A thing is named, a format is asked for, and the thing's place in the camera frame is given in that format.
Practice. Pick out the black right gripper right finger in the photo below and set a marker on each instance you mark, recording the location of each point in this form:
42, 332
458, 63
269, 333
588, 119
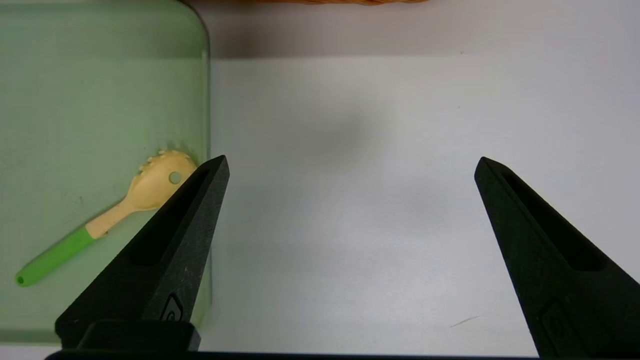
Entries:
550, 270

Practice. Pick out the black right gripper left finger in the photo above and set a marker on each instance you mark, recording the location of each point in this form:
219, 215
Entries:
160, 270

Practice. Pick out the orange wicker basket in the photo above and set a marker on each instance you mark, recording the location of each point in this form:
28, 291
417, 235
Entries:
350, 1

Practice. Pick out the light green plastic tray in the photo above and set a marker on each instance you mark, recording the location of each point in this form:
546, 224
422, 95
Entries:
90, 100

